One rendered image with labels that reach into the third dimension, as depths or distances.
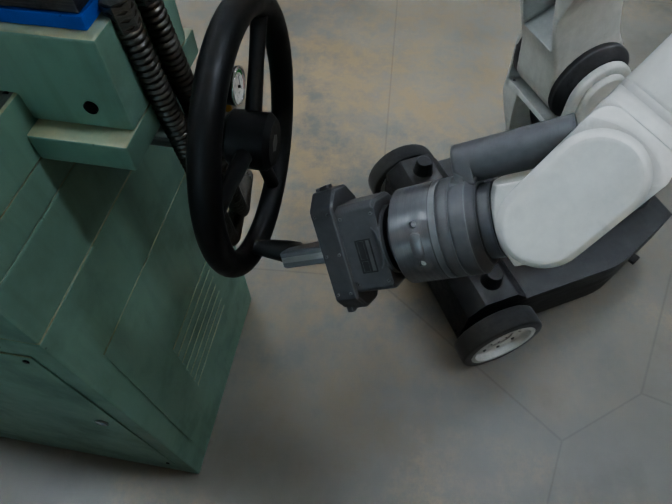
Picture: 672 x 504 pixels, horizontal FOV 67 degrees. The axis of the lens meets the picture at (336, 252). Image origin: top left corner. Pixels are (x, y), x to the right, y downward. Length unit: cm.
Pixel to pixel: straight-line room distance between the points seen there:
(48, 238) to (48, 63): 18
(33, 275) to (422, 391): 93
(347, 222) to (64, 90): 26
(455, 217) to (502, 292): 77
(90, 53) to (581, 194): 37
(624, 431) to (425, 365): 47
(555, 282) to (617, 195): 91
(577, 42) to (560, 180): 58
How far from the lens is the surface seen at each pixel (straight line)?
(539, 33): 96
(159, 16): 50
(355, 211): 45
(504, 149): 42
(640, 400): 143
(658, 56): 41
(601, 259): 136
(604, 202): 38
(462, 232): 41
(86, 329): 66
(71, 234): 60
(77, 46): 45
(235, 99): 85
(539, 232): 38
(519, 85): 110
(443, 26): 225
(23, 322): 57
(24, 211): 54
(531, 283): 125
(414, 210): 42
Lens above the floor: 118
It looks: 57 degrees down
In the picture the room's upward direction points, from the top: straight up
